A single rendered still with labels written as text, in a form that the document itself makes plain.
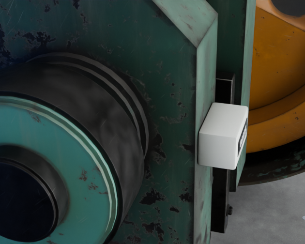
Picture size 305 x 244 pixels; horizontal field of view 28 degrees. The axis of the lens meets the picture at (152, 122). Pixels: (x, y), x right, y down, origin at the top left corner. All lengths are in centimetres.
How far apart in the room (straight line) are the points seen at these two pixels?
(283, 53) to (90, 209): 70
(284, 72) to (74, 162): 72
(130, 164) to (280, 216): 216
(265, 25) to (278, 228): 158
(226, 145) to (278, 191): 222
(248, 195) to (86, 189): 228
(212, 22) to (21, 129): 23
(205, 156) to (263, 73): 57
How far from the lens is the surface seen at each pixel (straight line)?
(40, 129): 51
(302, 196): 281
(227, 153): 62
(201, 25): 60
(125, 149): 53
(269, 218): 267
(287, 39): 115
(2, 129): 53
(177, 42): 56
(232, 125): 62
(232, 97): 88
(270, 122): 118
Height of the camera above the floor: 165
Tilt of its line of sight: 30 degrees down
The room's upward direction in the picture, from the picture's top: 1 degrees counter-clockwise
